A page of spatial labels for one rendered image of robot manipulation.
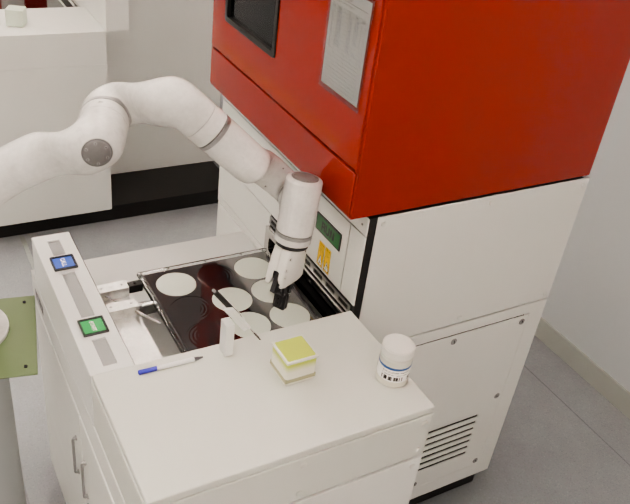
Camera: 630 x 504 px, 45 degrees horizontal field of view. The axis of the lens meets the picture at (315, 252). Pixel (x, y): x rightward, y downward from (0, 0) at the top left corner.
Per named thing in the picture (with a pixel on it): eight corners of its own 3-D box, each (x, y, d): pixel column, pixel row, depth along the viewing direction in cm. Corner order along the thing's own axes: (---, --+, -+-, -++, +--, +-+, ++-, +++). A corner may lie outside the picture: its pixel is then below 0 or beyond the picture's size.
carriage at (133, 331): (124, 296, 197) (124, 286, 195) (174, 388, 171) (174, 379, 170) (93, 302, 193) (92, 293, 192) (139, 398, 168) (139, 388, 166)
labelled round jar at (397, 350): (395, 362, 170) (403, 329, 165) (414, 383, 165) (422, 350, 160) (369, 370, 167) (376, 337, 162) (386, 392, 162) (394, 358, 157)
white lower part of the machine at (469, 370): (361, 342, 327) (394, 171, 282) (483, 485, 269) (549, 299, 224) (206, 385, 294) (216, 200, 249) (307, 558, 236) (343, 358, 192)
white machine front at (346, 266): (224, 198, 250) (231, 82, 229) (352, 353, 193) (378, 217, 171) (215, 199, 249) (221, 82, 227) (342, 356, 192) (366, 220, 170)
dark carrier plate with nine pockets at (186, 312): (264, 252, 213) (264, 251, 213) (324, 326, 189) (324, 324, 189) (143, 276, 197) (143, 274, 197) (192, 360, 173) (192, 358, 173)
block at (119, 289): (125, 288, 195) (125, 279, 193) (129, 296, 192) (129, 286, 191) (93, 295, 191) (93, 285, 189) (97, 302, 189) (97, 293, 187)
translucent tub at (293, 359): (299, 357, 168) (302, 333, 164) (315, 379, 163) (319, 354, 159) (268, 365, 164) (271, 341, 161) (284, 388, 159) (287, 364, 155)
